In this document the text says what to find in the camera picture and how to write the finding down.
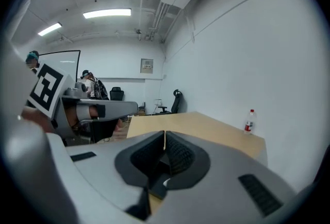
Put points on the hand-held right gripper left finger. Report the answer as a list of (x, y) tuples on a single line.
[(103, 171)]

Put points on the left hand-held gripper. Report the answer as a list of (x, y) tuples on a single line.
[(46, 86)]

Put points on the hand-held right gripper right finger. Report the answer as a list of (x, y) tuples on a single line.
[(221, 166)]

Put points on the person's left forearm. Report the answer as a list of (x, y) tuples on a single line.
[(36, 117)]

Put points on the small white stand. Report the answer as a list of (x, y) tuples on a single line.
[(158, 105)]

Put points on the clear bottle with red label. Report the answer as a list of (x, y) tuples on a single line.
[(250, 122)]

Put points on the black office chair with headrest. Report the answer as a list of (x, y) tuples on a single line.
[(175, 103)]

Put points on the long ceiling light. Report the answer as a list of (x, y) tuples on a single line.
[(107, 13), (50, 29)]

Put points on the white ceiling pipes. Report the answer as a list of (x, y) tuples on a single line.
[(161, 22)]

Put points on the grey wall panel box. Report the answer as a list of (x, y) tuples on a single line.
[(146, 65)]

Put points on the white board with black frame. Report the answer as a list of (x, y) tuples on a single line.
[(62, 63)]

